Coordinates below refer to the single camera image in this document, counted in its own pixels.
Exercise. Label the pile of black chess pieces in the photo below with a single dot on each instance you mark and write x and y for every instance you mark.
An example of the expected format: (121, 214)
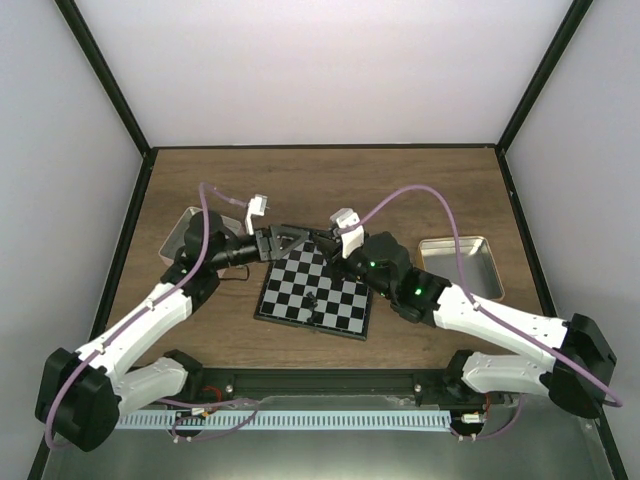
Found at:
(311, 304)

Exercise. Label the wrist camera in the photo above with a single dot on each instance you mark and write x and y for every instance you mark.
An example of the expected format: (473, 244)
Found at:
(256, 207)
(348, 228)

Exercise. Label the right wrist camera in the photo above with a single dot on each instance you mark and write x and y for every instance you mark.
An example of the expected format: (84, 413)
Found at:
(348, 228)

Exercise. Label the black enclosure frame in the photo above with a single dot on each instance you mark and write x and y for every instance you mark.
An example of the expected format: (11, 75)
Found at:
(83, 36)

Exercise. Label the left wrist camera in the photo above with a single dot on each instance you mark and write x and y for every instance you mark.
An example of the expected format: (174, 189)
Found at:
(256, 207)

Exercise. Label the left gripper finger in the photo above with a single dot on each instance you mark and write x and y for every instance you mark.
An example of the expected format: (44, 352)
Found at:
(288, 235)
(280, 251)

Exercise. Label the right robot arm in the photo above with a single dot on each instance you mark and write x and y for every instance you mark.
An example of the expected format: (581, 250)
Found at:
(570, 361)

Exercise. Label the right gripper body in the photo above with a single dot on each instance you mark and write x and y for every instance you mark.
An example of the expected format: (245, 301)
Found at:
(336, 267)

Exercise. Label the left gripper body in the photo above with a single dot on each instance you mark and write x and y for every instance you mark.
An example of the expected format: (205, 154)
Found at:
(262, 243)

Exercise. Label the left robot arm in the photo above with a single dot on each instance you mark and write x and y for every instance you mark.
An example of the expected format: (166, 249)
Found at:
(84, 393)

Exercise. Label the black white chess board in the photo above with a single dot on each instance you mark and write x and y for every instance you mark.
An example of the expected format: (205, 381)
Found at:
(299, 291)

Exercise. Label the light blue slotted cable duct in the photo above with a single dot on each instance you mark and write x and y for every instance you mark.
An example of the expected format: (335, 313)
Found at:
(271, 420)

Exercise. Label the pink metal tin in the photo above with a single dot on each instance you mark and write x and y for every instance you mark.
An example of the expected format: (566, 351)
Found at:
(175, 239)

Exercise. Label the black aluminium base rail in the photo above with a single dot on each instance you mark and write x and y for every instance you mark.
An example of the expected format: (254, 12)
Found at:
(424, 386)

